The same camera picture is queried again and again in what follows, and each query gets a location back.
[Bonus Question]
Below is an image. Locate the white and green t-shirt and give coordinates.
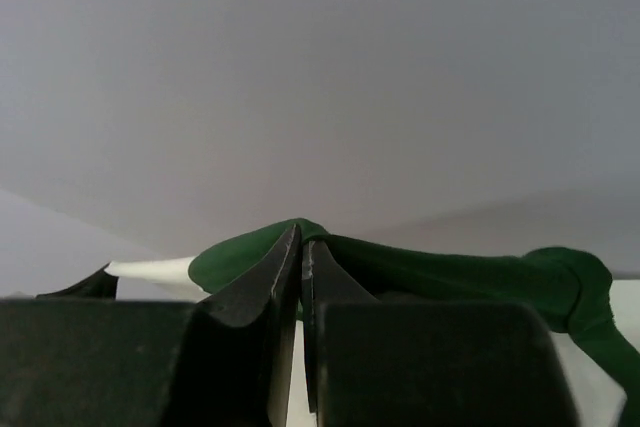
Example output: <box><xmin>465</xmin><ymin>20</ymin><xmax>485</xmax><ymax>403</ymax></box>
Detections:
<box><xmin>106</xmin><ymin>218</ymin><xmax>639</xmax><ymax>426</ymax></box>

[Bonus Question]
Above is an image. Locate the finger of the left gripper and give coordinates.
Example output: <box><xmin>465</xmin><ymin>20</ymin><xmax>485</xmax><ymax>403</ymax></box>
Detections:
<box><xmin>37</xmin><ymin>267</ymin><xmax>119</xmax><ymax>298</ymax></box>

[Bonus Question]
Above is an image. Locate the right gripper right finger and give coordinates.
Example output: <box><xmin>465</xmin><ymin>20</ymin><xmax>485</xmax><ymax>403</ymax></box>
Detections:
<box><xmin>301</xmin><ymin>241</ymin><xmax>379</xmax><ymax>426</ymax></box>

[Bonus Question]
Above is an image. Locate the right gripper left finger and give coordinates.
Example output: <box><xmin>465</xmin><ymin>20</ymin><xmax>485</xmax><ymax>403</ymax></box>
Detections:
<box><xmin>164</xmin><ymin>226</ymin><xmax>301</xmax><ymax>426</ymax></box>

